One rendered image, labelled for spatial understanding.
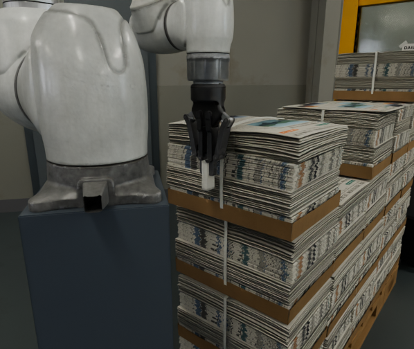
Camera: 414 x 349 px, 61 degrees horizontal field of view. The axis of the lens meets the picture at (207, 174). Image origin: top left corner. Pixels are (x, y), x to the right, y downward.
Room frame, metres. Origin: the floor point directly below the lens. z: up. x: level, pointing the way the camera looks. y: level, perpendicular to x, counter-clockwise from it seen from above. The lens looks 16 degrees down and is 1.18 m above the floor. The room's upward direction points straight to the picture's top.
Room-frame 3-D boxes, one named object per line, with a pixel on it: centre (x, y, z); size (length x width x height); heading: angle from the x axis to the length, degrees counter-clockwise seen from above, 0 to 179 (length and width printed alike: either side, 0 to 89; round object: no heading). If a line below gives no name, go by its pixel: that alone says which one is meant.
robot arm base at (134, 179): (0.52, 0.17, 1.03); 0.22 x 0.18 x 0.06; 12
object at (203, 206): (0.98, -0.04, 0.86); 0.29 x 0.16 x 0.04; 140
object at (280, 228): (0.83, -0.21, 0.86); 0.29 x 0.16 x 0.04; 140
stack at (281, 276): (1.27, -0.42, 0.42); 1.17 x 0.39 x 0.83; 140
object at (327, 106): (1.36, -0.52, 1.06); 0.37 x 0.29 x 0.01; 51
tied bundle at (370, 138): (1.37, -0.50, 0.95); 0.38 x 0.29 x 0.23; 51
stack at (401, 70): (1.83, -0.88, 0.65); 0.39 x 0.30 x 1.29; 50
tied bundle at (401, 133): (1.60, -0.69, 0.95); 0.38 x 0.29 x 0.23; 50
